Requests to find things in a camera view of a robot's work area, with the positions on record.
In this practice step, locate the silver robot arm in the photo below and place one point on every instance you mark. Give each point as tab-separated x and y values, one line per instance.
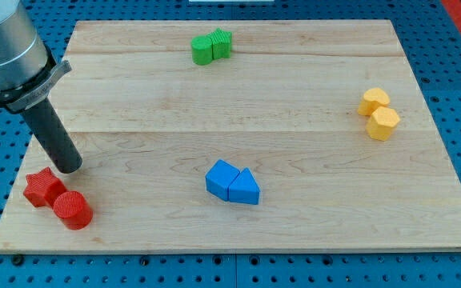
28	69

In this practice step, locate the blue cube block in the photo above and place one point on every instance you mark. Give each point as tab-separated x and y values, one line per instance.
219	178

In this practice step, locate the wooden board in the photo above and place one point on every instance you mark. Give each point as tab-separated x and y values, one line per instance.
150	123

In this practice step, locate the blue triangle block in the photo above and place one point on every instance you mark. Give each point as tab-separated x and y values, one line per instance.
244	189

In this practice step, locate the green cylinder block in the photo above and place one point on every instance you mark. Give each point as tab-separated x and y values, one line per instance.
201	49

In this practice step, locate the green star block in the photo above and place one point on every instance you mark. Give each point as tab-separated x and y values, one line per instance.
221	43

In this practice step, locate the yellow hexagon block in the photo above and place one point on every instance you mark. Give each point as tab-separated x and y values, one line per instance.
382	123

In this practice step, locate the red cylinder block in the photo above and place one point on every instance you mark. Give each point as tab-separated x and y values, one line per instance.
73	210

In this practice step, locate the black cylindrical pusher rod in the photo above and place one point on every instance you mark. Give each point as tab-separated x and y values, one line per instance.
48	129

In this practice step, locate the red star block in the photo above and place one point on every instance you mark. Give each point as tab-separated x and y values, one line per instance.
43	188

